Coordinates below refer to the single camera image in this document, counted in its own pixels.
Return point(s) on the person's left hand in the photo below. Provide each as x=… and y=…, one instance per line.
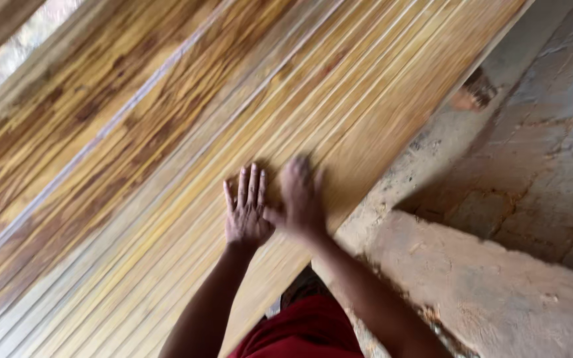
x=245, y=223

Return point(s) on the person's right hand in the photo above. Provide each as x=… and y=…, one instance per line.
x=300, y=206

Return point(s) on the grooved streaked wooden panel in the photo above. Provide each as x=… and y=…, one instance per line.
x=167, y=149

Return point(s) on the person's red garment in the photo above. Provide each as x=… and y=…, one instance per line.
x=306, y=330

